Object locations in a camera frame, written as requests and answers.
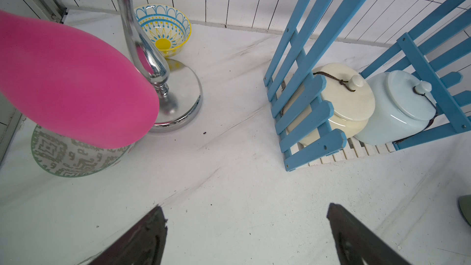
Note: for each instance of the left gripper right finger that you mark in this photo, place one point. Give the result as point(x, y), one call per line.
point(356, 244)

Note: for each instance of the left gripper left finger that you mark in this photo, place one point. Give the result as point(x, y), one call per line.
point(142, 244)

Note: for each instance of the green tea canister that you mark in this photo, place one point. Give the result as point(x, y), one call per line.
point(464, 204)

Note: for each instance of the light blue tea canister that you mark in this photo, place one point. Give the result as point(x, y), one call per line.
point(404, 106)

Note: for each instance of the cream tea canister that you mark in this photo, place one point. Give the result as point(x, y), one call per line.
point(351, 96)

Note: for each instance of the blue white slatted shelf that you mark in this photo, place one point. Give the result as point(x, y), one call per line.
point(302, 117)

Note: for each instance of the green patterned bowl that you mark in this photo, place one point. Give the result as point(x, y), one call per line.
point(66, 157)

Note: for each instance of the pink plastic wine glass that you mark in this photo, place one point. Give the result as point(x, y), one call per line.
point(73, 83)

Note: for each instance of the yellow blue patterned bowl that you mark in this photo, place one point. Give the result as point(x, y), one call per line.
point(167, 27)

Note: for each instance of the chrome wire glass rack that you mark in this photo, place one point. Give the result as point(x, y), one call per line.
point(178, 87)

